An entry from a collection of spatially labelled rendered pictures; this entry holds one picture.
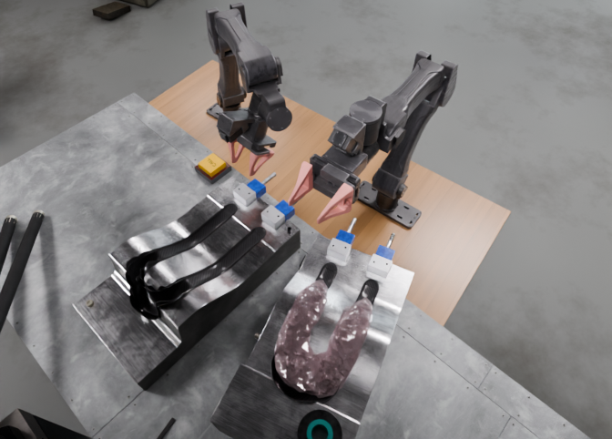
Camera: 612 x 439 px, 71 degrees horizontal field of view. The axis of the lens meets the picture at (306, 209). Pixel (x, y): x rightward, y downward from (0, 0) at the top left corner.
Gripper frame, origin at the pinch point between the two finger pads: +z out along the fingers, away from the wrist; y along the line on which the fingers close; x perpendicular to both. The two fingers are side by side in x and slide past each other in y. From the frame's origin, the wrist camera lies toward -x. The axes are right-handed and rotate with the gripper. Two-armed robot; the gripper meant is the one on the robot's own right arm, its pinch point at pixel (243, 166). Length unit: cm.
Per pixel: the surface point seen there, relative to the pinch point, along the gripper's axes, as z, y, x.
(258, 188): 7.6, 1.2, 7.3
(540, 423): 16, 84, 13
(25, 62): 79, -257, 65
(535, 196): 16, 55, 175
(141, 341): 33.7, 10.6, -29.8
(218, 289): 20.7, 15.7, -15.7
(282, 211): 8.1, 11.3, 6.5
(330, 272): 14.2, 30.0, 6.7
